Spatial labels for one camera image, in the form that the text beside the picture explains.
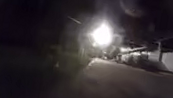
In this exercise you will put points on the street lamp on pole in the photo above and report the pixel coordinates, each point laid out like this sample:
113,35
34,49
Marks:
102,36

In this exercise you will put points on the grey asphalt road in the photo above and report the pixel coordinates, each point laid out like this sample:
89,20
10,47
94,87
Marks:
124,92

